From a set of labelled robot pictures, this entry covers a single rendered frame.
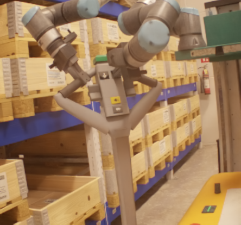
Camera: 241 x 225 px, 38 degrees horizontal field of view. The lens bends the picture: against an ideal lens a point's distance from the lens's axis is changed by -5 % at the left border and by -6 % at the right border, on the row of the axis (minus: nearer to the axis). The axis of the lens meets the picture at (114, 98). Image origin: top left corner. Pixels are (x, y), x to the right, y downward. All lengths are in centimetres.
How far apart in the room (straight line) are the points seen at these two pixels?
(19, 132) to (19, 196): 38
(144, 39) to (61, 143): 225
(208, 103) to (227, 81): 438
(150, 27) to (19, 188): 126
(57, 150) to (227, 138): 153
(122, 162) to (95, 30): 180
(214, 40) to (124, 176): 126
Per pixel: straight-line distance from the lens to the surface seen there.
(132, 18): 124
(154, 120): 402
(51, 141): 328
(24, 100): 212
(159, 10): 115
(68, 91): 133
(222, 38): 233
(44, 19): 139
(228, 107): 241
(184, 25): 230
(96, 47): 300
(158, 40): 108
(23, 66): 213
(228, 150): 244
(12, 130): 210
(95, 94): 135
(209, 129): 684
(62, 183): 303
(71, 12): 141
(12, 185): 199
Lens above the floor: 132
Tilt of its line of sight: 2 degrees down
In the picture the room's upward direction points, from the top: 6 degrees counter-clockwise
